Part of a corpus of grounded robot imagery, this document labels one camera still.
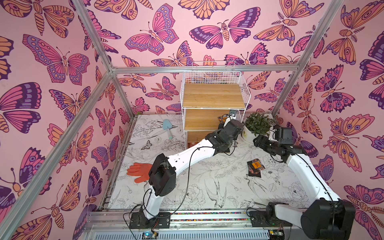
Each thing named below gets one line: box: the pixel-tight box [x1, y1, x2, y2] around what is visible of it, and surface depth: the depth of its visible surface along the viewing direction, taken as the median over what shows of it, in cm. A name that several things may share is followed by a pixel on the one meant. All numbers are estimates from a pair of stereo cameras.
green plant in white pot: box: [242, 112, 275, 144], surface depth 92 cm
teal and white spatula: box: [163, 119, 173, 140], surface depth 115 cm
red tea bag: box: [247, 160, 262, 178], surface depth 91 cm
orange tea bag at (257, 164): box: [251, 158, 266, 172], surface depth 94 cm
